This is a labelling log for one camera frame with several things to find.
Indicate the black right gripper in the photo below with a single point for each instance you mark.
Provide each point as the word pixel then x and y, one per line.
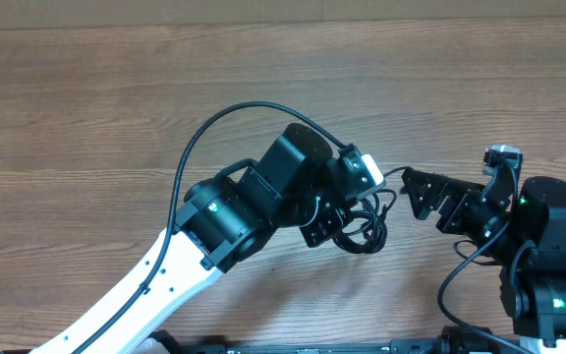
pixel 438 191

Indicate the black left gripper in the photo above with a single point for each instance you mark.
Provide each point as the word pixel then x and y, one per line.
pixel 331 222

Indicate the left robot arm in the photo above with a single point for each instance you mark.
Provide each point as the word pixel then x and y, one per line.
pixel 299 182

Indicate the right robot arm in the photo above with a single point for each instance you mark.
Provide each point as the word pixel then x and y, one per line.
pixel 522 227

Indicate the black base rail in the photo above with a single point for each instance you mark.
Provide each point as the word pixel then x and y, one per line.
pixel 307 348

